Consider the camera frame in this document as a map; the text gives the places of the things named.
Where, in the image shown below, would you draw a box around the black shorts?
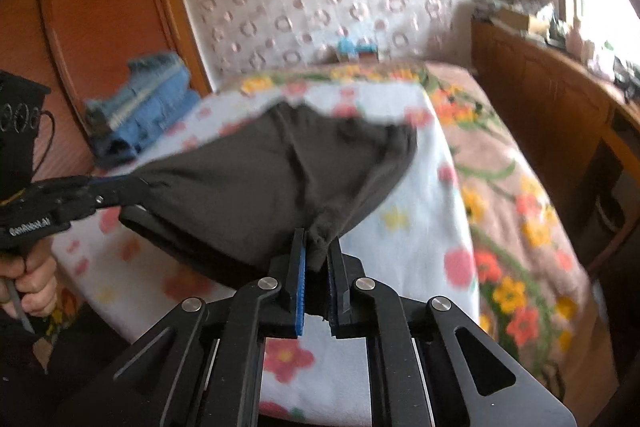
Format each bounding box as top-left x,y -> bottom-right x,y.
119,102 -> 416,288

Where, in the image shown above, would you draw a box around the left hand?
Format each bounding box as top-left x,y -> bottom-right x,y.
1,237 -> 58,320

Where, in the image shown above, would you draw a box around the stack of folded jeans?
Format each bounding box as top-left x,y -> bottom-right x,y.
85,52 -> 201,169

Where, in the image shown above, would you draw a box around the white floral bed sheet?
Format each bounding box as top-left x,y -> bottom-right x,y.
52,82 -> 478,426

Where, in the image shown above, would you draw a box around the brown wooden wardrobe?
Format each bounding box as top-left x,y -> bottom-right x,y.
1,0 -> 213,179

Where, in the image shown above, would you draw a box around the pink floral bedspread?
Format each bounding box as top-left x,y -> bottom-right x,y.
229,61 -> 618,426

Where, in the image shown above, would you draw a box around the box with blue bag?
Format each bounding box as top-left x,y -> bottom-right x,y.
335,38 -> 378,63

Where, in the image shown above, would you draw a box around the wooden low cabinet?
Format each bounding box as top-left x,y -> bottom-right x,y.
471,20 -> 639,274

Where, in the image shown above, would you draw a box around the cardboard box on cabinet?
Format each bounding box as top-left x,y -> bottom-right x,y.
497,6 -> 550,36

